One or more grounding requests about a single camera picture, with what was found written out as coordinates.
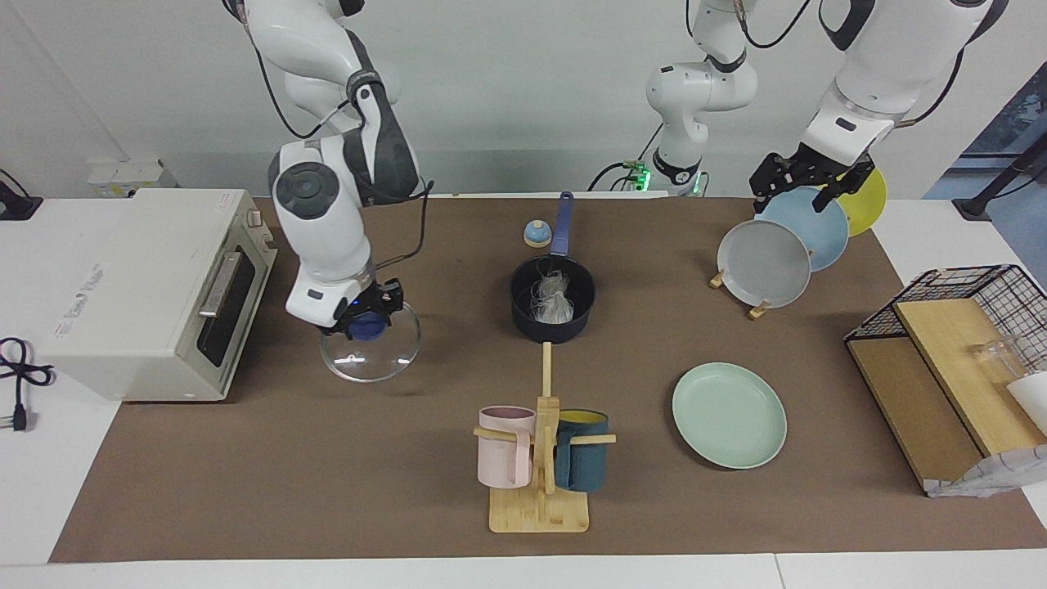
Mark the grey plate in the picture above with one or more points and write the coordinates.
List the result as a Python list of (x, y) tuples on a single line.
[(765, 263)]

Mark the brown table mat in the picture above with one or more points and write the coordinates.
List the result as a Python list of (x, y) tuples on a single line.
[(409, 458)]

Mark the wooden mug tree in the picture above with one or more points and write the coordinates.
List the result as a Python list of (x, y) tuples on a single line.
[(540, 512)]

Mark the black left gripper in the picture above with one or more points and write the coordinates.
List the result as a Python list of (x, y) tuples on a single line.
[(806, 168)]

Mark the yellow plate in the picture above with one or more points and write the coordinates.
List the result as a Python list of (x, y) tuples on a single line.
[(869, 204)]

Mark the white toaster oven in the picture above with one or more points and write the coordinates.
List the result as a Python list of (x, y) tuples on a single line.
[(131, 286)]

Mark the light green plate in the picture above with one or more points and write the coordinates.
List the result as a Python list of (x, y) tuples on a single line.
[(728, 415)]

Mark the white cup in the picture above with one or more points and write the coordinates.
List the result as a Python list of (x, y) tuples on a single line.
[(1032, 401)]

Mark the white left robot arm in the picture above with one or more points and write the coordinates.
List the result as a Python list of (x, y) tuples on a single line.
[(883, 74)]

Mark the black stand foot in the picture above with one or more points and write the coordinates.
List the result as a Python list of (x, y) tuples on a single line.
[(15, 203), (994, 184)]

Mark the clear glass cup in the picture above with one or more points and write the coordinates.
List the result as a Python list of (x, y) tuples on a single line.
[(996, 358)]

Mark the small blue kitchen timer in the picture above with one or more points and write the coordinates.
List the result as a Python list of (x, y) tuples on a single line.
[(537, 236)]

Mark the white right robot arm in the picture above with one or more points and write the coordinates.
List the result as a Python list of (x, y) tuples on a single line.
[(327, 237)]

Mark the wooden plate rack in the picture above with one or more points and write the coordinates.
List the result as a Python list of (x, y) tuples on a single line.
[(758, 311)]

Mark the white wall socket box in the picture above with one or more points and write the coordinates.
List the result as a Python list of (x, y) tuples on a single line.
[(123, 176)]

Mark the dark teal mug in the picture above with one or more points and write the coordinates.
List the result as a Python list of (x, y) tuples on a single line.
[(582, 460)]

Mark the white plastic bag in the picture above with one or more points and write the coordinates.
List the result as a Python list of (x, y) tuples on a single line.
[(554, 299)]

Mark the glass lid with blue knob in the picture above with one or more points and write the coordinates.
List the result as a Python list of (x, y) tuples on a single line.
[(368, 361)]

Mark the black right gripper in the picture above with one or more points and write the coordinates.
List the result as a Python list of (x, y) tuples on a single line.
[(376, 298)]

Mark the pink mug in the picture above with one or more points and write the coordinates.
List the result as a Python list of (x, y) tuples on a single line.
[(501, 460)]

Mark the light blue plate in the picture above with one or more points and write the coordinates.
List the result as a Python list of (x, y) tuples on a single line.
[(818, 233)]

